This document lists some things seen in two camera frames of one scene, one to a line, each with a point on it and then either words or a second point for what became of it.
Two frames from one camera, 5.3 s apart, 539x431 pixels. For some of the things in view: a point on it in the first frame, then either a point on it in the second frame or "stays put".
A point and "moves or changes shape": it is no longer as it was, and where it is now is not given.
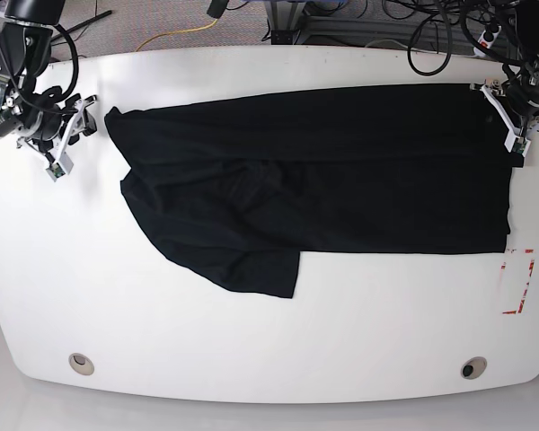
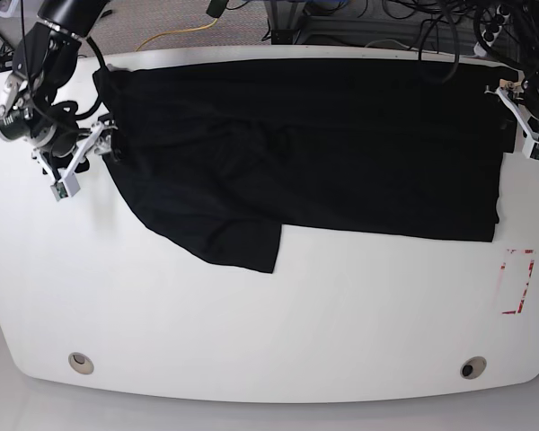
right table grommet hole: [473, 367] stays put
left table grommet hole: [81, 363] stays put
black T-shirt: [246, 183] moves or changes shape
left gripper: [49, 130] → [68, 155]
